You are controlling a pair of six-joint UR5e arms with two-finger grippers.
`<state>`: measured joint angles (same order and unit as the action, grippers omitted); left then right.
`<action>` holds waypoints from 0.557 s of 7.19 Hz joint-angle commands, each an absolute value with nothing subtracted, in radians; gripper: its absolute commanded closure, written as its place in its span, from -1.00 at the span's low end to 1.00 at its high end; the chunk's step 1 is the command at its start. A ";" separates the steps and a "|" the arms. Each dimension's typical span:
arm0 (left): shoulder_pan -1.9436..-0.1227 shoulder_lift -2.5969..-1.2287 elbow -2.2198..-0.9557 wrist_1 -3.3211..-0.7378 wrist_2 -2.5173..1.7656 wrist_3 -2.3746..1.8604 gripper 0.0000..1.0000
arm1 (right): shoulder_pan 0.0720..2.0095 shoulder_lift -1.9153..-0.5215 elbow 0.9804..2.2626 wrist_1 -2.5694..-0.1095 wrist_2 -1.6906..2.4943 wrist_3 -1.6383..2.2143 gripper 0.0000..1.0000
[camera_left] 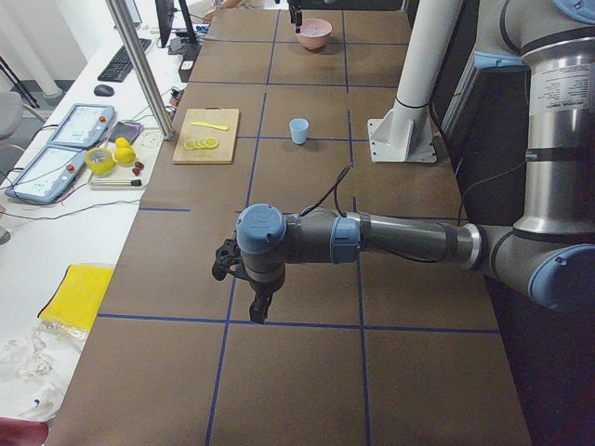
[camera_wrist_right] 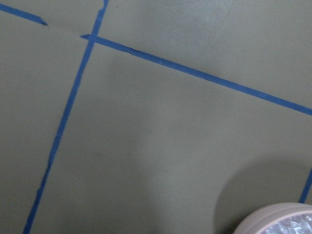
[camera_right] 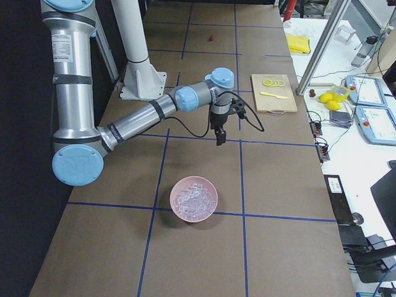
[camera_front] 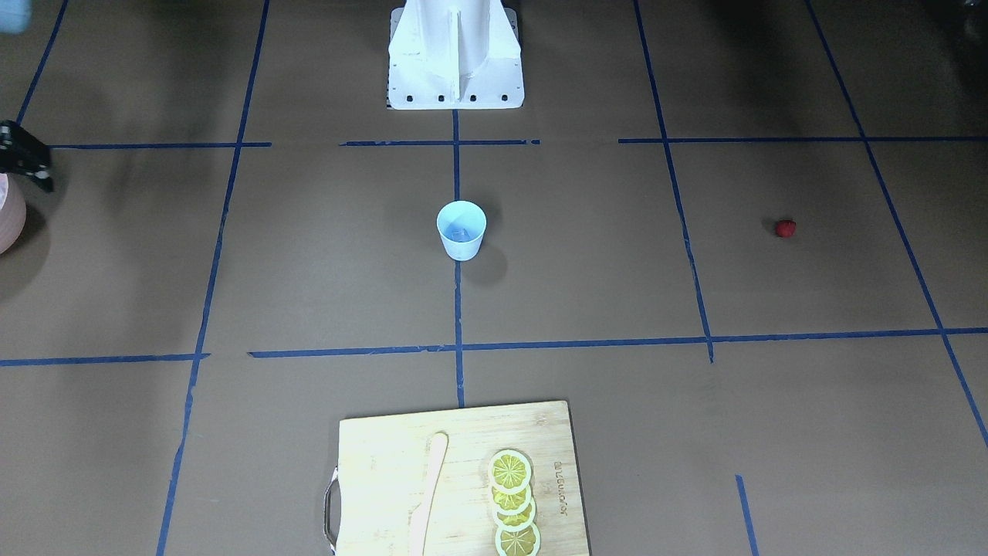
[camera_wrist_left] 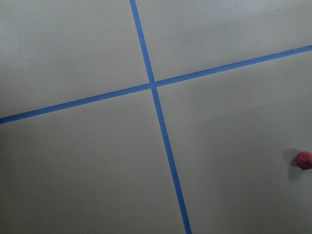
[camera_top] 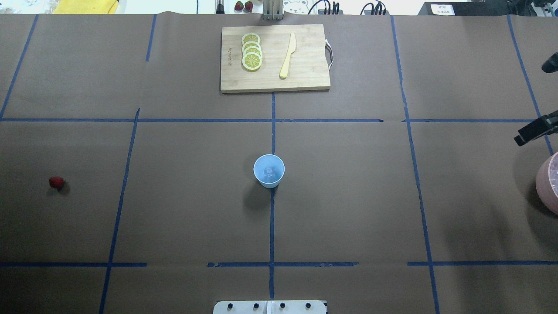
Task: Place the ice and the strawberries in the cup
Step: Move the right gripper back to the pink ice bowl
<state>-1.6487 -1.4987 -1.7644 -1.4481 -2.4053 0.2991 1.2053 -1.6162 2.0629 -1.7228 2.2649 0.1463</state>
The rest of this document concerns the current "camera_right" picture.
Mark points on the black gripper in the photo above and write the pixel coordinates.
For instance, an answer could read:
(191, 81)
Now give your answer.
(217, 120)

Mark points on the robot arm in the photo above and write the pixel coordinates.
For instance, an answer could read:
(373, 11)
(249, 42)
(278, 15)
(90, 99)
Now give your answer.
(79, 145)

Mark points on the pile of ice cubes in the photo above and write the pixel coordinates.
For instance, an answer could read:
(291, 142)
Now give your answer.
(195, 203)

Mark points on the strawberries on tray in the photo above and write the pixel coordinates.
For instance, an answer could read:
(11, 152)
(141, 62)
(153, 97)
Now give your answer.
(312, 93)

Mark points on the wooden cutting board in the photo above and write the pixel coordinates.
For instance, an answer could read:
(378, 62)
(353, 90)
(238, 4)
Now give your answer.
(265, 104)

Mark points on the yellow plastic knife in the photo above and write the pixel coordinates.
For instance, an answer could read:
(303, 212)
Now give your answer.
(281, 97)

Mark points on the lemon slices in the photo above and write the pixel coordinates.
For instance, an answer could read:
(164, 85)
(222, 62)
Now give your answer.
(273, 83)

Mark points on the pink bowl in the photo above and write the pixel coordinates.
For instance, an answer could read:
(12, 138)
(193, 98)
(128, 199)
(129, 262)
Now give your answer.
(183, 183)

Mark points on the white mounting pole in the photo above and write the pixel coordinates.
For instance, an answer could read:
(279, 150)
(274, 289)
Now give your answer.
(141, 81)

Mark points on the whole yellow lemon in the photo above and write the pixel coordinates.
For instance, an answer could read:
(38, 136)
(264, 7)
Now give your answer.
(325, 97)

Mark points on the yellow cloth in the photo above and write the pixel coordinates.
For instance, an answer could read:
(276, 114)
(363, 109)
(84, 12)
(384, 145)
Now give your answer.
(298, 44)

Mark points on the dark wallet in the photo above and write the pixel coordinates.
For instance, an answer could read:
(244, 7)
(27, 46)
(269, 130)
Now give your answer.
(341, 118)

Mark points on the yellow tape roll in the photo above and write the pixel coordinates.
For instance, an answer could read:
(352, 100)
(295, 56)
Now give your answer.
(340, 93)

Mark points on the clear plastic bag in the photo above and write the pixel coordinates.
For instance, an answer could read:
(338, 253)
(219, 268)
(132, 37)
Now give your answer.
(301, 27)

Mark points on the upper teach pendant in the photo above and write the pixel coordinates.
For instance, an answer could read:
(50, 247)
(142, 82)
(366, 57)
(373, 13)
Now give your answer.
(365, 91)

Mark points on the teach pendant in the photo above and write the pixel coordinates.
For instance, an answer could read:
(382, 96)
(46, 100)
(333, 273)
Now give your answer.
(377, 123)
(365, 91)

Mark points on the lower teach pendant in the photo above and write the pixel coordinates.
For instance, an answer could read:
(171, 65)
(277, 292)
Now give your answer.
(377, 123)

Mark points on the black monitor stand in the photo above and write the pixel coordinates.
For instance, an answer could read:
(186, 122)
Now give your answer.
(374, 258)

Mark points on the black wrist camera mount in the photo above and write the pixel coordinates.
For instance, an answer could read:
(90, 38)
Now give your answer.
(238, 107)

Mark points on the aluminium frame post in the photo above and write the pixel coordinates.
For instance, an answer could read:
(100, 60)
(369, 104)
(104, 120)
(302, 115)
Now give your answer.
(328, 33)

